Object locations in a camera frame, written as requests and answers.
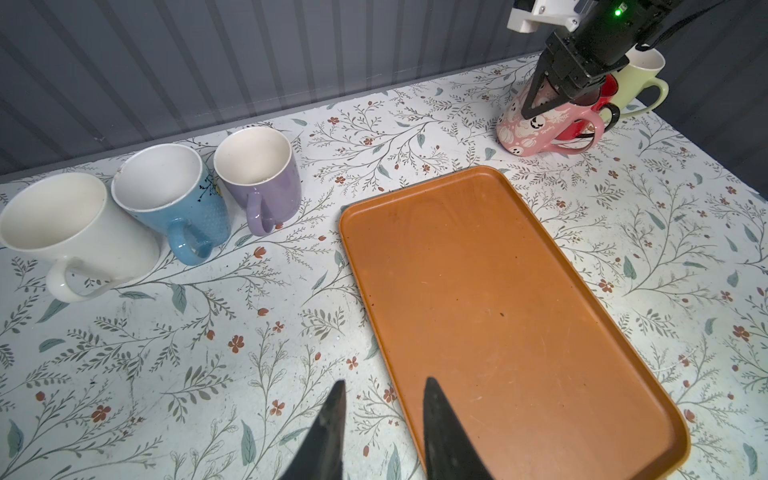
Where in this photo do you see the red mug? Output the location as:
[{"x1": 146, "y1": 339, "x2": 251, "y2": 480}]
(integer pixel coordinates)
[{"x1": 557, "y1": 74, "x2": 620, "y2": 141}]

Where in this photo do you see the orange plastic tray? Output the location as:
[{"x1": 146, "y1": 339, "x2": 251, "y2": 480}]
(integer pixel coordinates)
[{"x1": 339, "y1": 166, "x2": 691, "y2": 479}]

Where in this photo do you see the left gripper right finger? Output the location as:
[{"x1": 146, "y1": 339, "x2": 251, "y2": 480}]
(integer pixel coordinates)
[{"x1": 423, "y1": 377, "x2": 492, "y2": 480}]

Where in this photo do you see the purple mug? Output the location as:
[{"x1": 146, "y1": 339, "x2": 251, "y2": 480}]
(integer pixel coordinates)
[{"x1": 214, "y1": 126, "x2": 302, "y2": 236}]

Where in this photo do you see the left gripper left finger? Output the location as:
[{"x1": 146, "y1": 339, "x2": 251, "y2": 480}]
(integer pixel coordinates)
[{"x1": 280, "y1": 380, "x2": 346, "y2": 480}]

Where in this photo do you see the white mug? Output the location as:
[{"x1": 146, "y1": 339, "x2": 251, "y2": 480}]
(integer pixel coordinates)
[{"x1": 1, "y1": 172, "x2": 160, "y2": 303}]

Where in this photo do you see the pink ghost pattern mug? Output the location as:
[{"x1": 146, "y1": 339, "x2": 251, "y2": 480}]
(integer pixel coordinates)
[{"x1": 496, "y1": 80, "x2": 605, "y2": 157}]

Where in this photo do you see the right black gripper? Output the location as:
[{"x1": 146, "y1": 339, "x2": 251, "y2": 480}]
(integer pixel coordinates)
[{"x1": 520, "y1": 31, "x2": 629, "y2": 120}]

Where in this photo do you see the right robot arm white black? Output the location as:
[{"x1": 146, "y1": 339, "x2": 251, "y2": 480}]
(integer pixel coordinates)
[{"x1": 507, "y1": 0, "x2": 722, "y2": 120}]

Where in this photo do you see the light green mug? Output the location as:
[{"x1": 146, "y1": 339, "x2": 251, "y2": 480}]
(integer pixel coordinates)
[{"x1": 605, "y1": 48, "x2": 669, "y2": 119}]

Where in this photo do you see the blue textured mug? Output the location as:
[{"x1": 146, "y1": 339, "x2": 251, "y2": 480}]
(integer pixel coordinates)
[{"x1": 111, "y1": 144, "x2": 231, "y2": 266}]

